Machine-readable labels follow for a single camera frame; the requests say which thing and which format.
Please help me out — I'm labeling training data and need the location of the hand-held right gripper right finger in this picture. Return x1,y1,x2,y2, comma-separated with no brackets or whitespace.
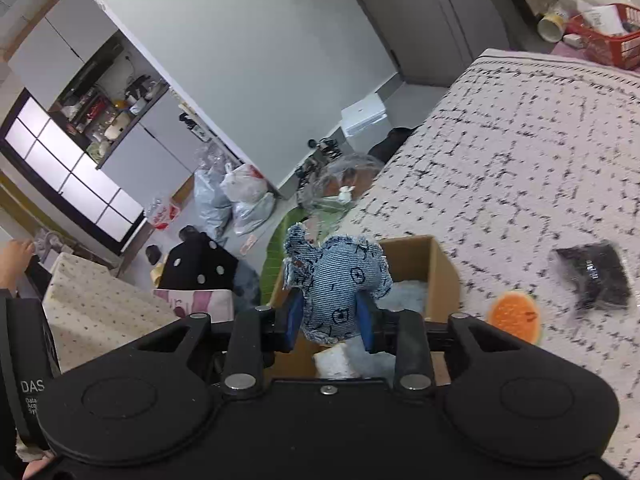
356,294,526,395

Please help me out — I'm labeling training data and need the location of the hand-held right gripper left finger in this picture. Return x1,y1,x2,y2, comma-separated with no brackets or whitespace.
132,292,306,400

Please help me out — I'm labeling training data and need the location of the denim plush toy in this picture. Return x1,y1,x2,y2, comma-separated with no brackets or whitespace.
282,224,392,346

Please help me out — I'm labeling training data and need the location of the light blue fluffy plush ball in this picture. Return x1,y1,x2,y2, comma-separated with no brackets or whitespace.
345,280,432,368

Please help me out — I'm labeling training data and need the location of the white soft packet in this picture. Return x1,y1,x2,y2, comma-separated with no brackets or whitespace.
313,342,363,380

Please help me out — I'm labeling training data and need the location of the brown cardboard box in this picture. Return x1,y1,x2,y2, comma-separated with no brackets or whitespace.
260,235,462,381

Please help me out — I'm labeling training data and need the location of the person's left hand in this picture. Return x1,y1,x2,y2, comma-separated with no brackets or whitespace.
0,241,37,291

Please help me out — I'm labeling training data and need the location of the cream dotted foam mattress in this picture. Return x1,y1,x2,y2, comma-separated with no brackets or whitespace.
42,252,183,376

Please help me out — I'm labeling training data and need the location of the pink patterned cloth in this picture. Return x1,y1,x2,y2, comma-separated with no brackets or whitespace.
152,287,236,318

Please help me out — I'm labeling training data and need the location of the black polka dot cushion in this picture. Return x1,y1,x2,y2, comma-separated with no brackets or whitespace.
162,232,240,291

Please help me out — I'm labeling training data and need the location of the white and red plastic bag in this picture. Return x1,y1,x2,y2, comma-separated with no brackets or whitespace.
220,162,278,236

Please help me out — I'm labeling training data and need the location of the orange fruit slice plush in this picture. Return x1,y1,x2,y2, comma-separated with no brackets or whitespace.
486,291,543,346

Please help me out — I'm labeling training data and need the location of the grey plastic bag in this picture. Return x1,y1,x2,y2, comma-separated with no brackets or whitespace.
192,167,233,241

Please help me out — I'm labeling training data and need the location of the clear plastic bag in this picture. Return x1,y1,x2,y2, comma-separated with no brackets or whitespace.
300,152,386,221

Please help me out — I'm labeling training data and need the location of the black tripod tangle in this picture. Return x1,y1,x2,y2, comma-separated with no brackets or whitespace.
295,135,343,191

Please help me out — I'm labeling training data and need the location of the pack of water bottles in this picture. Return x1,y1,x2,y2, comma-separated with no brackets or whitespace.
145,195,182,231

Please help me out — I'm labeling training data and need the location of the dark cloth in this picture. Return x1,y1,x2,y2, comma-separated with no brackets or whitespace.
370,127,413,163

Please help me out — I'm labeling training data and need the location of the frosted panel sliding door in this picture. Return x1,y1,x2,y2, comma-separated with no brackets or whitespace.
0,87,148,256

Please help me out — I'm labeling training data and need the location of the white storage box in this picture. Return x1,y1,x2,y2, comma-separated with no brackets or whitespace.
341,94,390,136

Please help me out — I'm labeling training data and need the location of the white kitchen lower cabinet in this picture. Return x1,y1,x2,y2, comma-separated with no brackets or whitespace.
97,92,216,196

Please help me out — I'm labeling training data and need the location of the white kitchen cabinet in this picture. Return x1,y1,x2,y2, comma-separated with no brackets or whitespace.
97,92,216,196
7,0,121,111

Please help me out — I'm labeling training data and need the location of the black item in clear packet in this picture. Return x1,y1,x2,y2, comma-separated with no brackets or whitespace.
552,241,633,313

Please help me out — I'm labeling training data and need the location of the grey door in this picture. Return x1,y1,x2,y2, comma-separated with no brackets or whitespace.
332,0,511,88

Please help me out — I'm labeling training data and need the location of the white kitchen upper cabinet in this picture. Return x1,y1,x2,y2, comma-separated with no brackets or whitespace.
7,0,121,111

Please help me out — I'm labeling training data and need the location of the red plastic basket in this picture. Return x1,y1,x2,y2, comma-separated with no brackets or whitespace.
565,2,640,71

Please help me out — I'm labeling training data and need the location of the white paper in basket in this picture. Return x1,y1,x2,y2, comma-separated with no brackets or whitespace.
582,5,626,36

